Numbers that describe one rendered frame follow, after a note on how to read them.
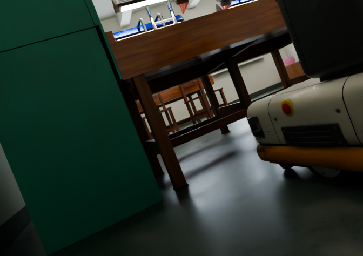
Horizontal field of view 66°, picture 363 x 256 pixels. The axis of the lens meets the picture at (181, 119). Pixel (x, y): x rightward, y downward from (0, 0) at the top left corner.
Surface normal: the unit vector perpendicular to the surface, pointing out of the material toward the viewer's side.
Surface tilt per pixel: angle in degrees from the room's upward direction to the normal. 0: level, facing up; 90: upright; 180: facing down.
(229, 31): 90
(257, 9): 90
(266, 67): 90
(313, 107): 84
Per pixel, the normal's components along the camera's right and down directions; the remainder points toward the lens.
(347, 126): -0.89, 0.36
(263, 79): 0.27, -0.07
